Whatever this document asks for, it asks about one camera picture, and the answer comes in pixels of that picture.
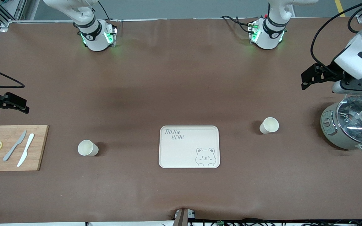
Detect white plastic cup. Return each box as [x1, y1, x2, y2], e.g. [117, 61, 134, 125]
[260, 117, 279, 134]
[78, 140, 99, 157]

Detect cream tray with bear print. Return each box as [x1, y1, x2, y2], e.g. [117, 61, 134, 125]
[159, 126, 220, 169]

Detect grey plastic knife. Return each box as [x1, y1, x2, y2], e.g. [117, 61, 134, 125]
[3, 130, 27, 162]

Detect white plastic knife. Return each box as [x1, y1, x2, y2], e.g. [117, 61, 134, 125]
[17, 133, 35, 167]

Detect bamboo cutting board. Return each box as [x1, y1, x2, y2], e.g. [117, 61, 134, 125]
[0, 125, 49, 171]

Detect grey-green electric cooking pot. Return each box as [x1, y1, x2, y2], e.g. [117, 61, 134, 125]
[321, 96, 362, 153]

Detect brown table mat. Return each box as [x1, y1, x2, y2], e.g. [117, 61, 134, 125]
[0, 17, 362, 224]

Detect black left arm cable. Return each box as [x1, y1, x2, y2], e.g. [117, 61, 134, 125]
[310, 1, 362, 78]

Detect black left base cable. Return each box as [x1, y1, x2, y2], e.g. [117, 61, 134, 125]
[221, 15, 258, 34]

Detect black base cable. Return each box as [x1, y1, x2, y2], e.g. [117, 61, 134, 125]
[221, 15, 258, 34]
[98, 0, 118, 32]

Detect black right base cable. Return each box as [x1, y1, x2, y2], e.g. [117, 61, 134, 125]
[98, 0, 118, 32]

